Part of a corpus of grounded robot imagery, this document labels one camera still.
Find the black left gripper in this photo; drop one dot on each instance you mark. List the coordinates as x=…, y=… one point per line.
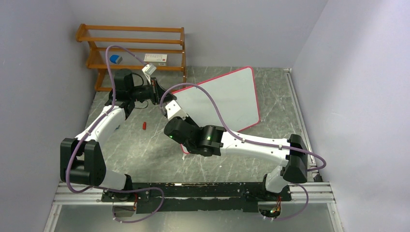
x=156, y=92

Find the pink framed whiteboard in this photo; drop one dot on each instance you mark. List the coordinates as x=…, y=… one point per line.
x=235, y=95

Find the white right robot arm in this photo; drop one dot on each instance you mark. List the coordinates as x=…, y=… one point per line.
x=288, y=155

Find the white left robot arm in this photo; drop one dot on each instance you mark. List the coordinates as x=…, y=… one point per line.
x=81, y=158

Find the blue whiteboard eraser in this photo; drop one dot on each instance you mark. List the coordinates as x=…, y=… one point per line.
x=115, y=59

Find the white red card box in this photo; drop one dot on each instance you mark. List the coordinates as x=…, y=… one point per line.
x=158, y=58

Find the wooden shelf rack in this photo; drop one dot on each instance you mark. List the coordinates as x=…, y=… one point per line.
x=133, y=43

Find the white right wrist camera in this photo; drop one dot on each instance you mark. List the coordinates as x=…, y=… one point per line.
x=173, y=109

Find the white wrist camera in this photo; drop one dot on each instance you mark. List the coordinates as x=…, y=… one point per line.
x=173, y=109
x=148, y=70

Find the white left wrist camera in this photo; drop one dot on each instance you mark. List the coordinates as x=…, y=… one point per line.
x=148, y=70

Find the aluminium frame rail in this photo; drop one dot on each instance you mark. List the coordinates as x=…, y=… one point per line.
x=318, y=192

